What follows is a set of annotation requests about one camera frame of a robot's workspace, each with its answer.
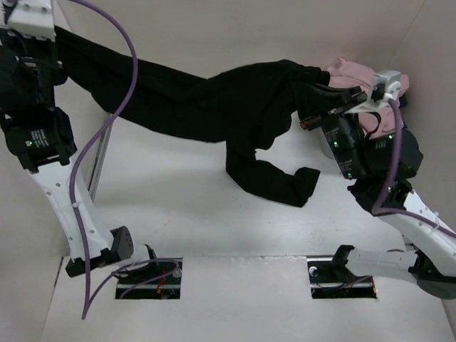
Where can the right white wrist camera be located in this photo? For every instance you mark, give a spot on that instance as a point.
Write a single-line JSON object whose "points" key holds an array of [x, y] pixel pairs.
{"points": [[385, 86]]}

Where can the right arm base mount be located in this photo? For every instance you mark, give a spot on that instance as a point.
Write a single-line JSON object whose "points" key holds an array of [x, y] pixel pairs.
{"points": [[330, 279]]}

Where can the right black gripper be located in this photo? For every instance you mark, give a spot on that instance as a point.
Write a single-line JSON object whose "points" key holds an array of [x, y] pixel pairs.
{"points": [[347, 91]]}

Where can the white laundry basket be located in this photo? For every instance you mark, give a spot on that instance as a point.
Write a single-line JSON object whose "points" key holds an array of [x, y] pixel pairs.
{"points": [[326, 149]]}

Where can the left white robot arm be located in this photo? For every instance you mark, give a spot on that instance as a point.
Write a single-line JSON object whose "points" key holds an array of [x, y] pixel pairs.
{"points": [[40, 135]]}

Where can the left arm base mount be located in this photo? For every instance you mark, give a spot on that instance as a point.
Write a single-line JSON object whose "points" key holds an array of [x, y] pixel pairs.
{"points": [[159, 279]]}

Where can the pink garment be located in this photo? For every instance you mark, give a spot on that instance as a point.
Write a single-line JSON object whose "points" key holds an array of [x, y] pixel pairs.
{"points": [[348, 74]]}

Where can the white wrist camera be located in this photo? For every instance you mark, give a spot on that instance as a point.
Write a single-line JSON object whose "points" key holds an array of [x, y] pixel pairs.
{"points": [[32, 19], [385, 86]]}

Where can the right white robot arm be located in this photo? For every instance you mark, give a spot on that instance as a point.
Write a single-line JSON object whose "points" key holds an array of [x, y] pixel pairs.
{"points": [[428, 256]]}

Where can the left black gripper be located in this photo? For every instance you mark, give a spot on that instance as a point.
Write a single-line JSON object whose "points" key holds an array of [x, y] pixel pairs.
{"points": [[14, 38]]}

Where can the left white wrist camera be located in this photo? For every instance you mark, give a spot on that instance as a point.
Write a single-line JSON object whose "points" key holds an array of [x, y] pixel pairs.
{"points": [[32, 19]]}

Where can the black trousers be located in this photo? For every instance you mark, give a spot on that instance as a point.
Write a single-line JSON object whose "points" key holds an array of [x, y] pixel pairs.
{"points": [[246, 108]]}

